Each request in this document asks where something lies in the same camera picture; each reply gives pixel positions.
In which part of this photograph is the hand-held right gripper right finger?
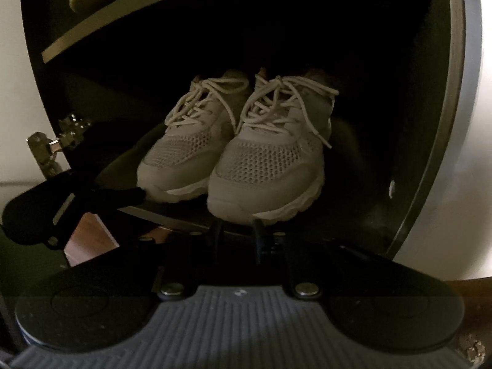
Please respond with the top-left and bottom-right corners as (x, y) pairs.
(252, 219), (347, 300)

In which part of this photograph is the white shoe cabinet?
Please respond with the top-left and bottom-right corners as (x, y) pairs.
(17, 0), (492, 281)

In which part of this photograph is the metal cabinet hinge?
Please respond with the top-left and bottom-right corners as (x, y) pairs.
(27, 113), (91, 177)

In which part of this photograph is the white pink mesh sneaker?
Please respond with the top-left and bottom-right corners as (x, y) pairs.
(137, 70), (252, 204)
(207, 68), (339, 225)

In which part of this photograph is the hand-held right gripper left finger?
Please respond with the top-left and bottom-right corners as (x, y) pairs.
(129, 221), (224, 301)

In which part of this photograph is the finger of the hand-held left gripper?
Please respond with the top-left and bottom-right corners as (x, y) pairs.
(77, 188), (147, 214)

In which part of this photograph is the cabinet shelf board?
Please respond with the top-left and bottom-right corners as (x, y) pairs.
(40, 0), (435, 64)

